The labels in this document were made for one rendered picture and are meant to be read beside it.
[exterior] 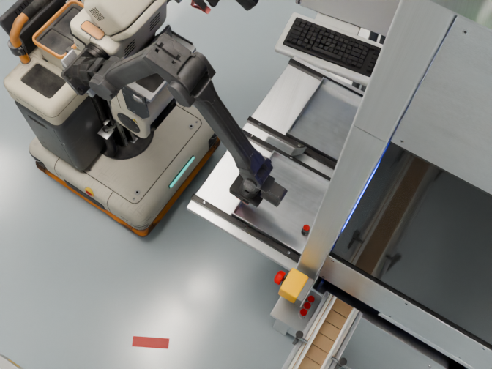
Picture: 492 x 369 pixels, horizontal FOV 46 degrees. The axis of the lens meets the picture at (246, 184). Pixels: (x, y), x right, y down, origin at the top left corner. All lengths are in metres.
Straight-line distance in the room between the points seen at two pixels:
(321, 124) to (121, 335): 1.31
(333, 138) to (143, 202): 0.94
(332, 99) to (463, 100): 1.29
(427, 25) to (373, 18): 1.59
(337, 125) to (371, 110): 1.13
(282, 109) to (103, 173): 0.95
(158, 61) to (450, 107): 0.71
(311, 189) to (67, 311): 1.34
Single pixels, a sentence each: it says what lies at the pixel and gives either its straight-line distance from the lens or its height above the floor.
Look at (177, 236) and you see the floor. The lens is 2.75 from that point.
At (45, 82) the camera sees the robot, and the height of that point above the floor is 0.81.
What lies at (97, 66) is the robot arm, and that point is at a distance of 1.67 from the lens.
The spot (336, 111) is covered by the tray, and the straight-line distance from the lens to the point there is 2.03.
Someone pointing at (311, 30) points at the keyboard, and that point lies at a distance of 2.29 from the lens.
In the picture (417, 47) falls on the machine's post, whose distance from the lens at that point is 0.75.
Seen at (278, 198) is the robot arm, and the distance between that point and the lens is 1.60.
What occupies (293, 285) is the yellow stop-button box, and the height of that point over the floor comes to 1.03.
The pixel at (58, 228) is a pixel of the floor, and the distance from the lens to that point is 2.86.
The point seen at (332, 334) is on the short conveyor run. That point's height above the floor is 0.93.
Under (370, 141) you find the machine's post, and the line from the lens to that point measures 0.94.
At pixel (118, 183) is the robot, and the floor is 0.28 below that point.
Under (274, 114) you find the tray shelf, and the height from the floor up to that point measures 0.88.
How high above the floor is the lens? 2.59
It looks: 66 degrees down
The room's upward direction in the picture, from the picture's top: 4 degrees clockwise
